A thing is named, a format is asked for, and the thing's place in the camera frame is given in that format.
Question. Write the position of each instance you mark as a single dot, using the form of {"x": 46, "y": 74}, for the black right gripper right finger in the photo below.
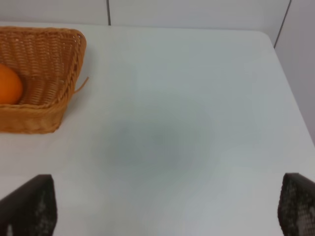
{"x": 296, "y": 208}

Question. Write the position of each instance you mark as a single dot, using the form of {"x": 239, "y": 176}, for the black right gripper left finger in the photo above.
{"x": 30, "y": 210}

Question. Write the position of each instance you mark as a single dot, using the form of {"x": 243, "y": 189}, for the orange with stem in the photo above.
{"x": 11, "y": 87}

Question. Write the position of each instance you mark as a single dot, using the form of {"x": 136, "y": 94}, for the orange wicker basket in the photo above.
{"x": 49, "y": 62}

